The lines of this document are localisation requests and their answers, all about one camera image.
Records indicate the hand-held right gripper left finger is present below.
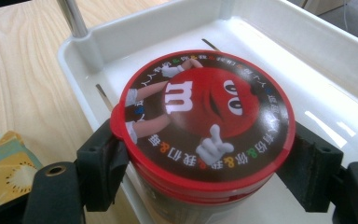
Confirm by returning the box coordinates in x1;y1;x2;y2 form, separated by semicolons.
76;119;131;213

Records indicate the white two-tier cart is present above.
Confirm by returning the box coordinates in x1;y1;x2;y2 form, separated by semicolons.
55;0;358;224

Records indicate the fruit print cloth bag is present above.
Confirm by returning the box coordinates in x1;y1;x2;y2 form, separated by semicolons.
0;130;44;215

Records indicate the red lid candy jar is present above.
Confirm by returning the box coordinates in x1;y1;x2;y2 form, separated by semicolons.
109;49;297;224

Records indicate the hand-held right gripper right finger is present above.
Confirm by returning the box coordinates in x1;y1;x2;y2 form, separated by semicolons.
275;120;345;215

